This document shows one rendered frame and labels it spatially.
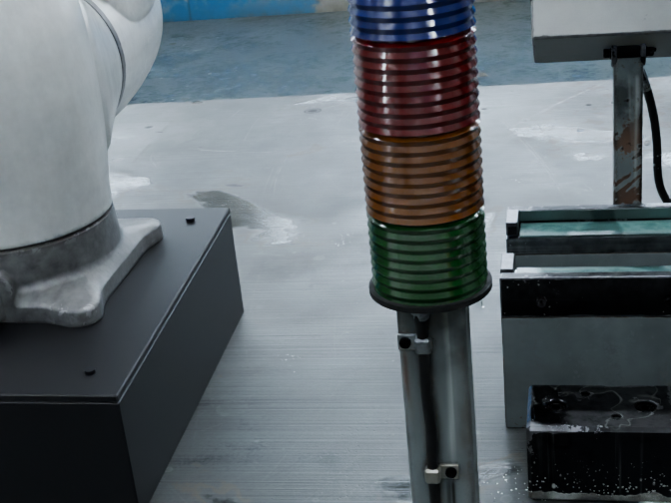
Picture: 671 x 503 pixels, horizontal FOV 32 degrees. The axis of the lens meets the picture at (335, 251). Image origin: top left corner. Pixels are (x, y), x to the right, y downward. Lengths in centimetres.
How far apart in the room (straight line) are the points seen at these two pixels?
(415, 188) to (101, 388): 34
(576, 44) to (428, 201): 54
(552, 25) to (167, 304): 42
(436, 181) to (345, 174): 93
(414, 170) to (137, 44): 56
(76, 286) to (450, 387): 40
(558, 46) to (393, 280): 53
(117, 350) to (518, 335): 30
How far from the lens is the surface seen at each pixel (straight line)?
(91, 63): 94
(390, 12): 53
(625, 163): 111
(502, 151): 152
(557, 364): 88
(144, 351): 86
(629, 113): 110
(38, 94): 89
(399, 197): 56
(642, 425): 80
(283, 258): 124
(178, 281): 95
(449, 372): 61
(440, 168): 55
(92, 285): 93
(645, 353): 88
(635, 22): 106
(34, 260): 93
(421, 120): 54
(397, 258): 57
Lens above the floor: 129
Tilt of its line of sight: 23 degrees down
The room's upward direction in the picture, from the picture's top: 6 degrees counter-clockwise
